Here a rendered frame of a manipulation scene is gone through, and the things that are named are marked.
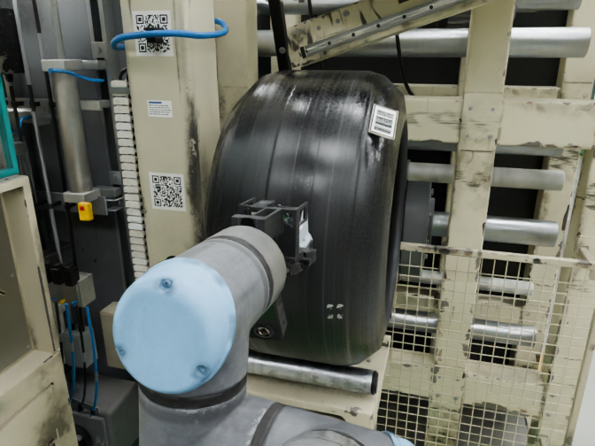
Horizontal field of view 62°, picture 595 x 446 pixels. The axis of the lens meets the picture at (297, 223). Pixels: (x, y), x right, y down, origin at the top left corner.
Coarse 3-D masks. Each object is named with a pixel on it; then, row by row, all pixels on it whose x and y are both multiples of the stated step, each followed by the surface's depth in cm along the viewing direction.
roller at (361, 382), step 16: (256, 352) 97; (256, 368) 95; (272, 368) 94; (288, 368) 94; (304, 368) 93; (320, 368) 93; (336, 368) 92; (352, 368) 92; (320, 384) 93; (336, 384) 91; (352, 384) 90; (368, 384) 90
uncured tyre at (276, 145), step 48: (288, 96) 79; (336, 96) 77; (384, 96) 80; (240, 144) 76; (288, 144) 74; (336, 144) 72; (384, 144) 74; (240, 192) 74; (288, 192) 72; (336, 192) 70; (384, 192) 72; (336, 240) 70; (384, 240) 75; (288, 288) 74; (336, 288) 72; (384, 288) 79; (288, 336) 80; (336, 336) 77
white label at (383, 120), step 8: (376, 104) 76; (376, 112) 75; (384, 112) 75; (392, 112) 76; (376, 120) 74; (384, 120) 74; (392, 120) 75; (376, 128) 73; (384, 128) 74; (392, 128) 74; (384, 136) 73; (392, 136) 73
